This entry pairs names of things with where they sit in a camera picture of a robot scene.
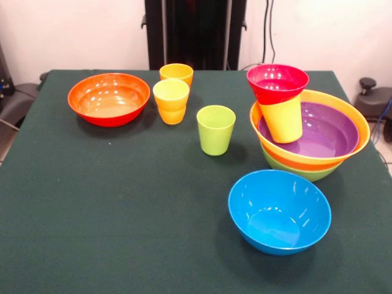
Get blue bowl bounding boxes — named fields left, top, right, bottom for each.
left=228, top=170, right=333, bottom=256

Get blue cable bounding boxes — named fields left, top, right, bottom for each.
left=371, top=94, right=392, bottom=145

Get large orange bowl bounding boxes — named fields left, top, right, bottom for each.
left=249, top=89, right=371, bottom=172

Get green cup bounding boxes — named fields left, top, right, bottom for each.
left=196, top=105, right=237, bottom=157

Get green bowl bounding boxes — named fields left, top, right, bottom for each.
left=262, top=146, right=343, bottom=183

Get black equipment box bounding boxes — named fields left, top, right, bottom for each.
left=0, top=42, right=15, bottom=104

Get yellow-orange cup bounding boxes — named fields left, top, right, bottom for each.
left=156, top=104, right=187, bottom=126

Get small pink bowl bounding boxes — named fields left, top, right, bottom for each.
left=246, top=63, right=310, bottom=105

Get orange cup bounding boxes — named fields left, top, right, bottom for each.
left=159, top=63, right=195, bottom=88

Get yellow cup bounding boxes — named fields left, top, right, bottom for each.
left=258, top=93, right=304, bottom=144
left=153, top=78, right=190, bottom=111

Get red bowl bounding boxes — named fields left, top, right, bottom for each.
left=67, top=72, right=151, bottom=128

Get purple bowl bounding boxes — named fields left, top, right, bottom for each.
left=258, top=102, right=360, bottom=159

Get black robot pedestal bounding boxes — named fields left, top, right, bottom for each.
left=141, top=0, right=248, bottom=71

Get black hanging cables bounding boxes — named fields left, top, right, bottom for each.
left=262, top=0, right=276, bottom=70

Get dark green tablecloth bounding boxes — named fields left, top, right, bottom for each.
left=0, top=69, right=392, bottom=294

